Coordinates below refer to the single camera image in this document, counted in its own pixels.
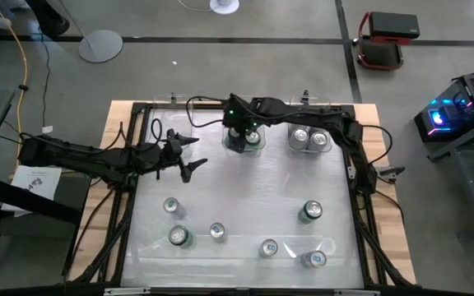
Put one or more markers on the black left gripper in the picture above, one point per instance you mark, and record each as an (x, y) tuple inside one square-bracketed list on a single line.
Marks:
[(171, 152)]

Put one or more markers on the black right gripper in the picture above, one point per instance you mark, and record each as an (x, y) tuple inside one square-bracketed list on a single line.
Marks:
[(239, 115)]

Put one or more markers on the blue silver Red Bull can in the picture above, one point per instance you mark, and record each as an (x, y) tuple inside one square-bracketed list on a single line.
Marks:
[(217, 231), (269, 248), (171, 204), (316, 259)]

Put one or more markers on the white blue Spindrift can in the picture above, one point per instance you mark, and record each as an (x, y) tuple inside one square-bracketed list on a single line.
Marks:
[(318, 140), (300, 135)]

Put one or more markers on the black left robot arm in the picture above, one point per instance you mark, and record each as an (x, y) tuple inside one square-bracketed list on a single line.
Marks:
[(76, 156)]

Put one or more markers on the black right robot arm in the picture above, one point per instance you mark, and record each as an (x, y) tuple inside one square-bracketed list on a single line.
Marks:
[(344, 127)]

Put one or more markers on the clear plastic bin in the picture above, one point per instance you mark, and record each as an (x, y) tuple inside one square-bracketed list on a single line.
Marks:
[(243, 154), (167, 119), (309, 153)]

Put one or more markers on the white round stand base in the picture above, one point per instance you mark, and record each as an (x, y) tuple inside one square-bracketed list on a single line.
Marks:
[(224, 6)]

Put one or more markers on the grey round floor stand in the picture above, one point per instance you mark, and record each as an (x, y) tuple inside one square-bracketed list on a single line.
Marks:
[(100, 46)]

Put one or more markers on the small white tag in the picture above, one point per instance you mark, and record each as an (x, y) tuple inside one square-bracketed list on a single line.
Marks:
[(47, 129)]

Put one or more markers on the white paper sheet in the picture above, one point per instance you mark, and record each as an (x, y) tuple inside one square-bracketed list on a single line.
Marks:
[(39, 185)]

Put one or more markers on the black grey clamp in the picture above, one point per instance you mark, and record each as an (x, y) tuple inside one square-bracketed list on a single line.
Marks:
[(393, 170)]

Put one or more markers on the red black rolling stool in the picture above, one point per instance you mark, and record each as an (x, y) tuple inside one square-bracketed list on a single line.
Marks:
[(381, 53)]

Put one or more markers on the black side table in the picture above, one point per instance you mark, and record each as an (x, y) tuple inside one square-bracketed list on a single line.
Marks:
[(23, 199)]

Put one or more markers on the person's leg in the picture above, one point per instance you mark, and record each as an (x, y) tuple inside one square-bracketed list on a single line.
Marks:
[(49, 18)]

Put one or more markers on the black computer with coloured lights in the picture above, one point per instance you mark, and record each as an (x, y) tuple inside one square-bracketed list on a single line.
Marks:
[(451, 119)]

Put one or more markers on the black metal stand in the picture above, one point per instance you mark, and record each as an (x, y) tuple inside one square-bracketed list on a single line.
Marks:
[(473, 185)]

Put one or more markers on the silver metal bracket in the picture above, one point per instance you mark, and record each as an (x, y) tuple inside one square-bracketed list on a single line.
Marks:
[(354, 292), (128, 291)]

